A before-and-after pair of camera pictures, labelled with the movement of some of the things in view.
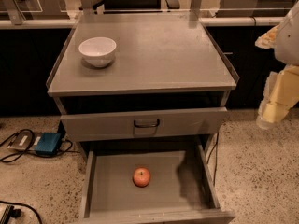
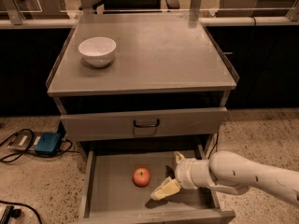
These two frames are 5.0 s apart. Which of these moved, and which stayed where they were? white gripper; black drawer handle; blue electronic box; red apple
Moved: white gripper
Stayed: black drawer handle; blue electronic box; red apple
